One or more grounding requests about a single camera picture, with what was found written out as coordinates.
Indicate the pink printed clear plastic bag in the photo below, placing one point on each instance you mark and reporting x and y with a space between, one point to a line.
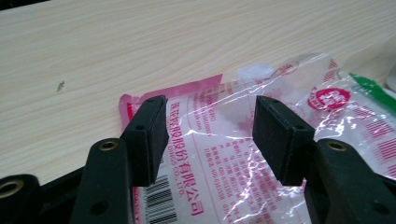
218 140

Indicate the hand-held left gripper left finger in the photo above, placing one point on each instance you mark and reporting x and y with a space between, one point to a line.
146 140

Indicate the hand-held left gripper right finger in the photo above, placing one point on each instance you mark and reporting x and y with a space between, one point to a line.
280 146

